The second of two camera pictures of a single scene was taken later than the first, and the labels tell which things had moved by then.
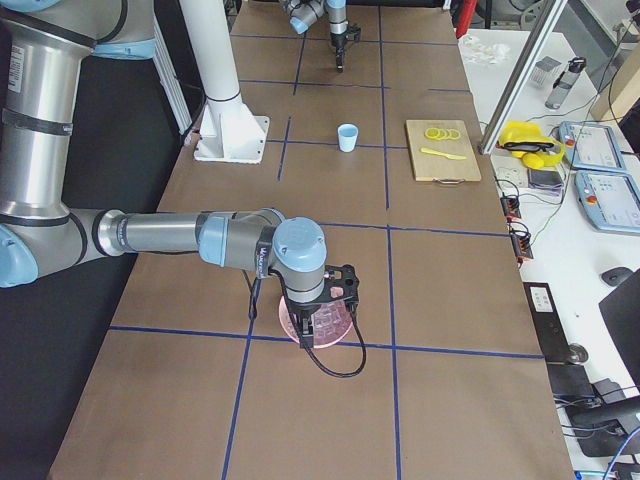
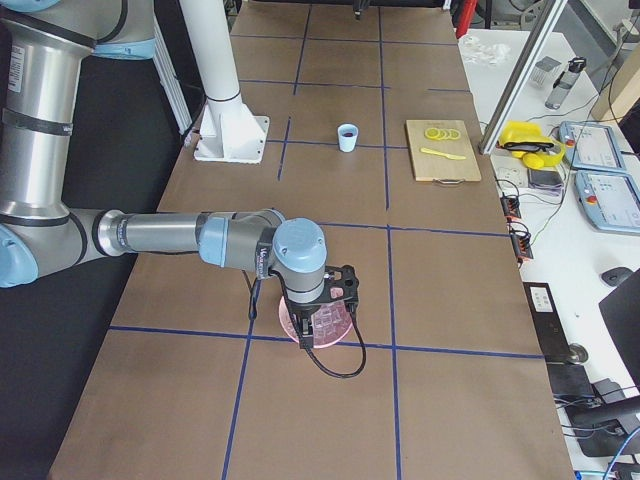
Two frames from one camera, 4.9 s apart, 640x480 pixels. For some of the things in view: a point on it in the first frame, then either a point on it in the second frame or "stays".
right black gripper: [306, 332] stays
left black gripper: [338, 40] → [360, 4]
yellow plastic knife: [428, 150] stays
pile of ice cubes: [330, 320] stays
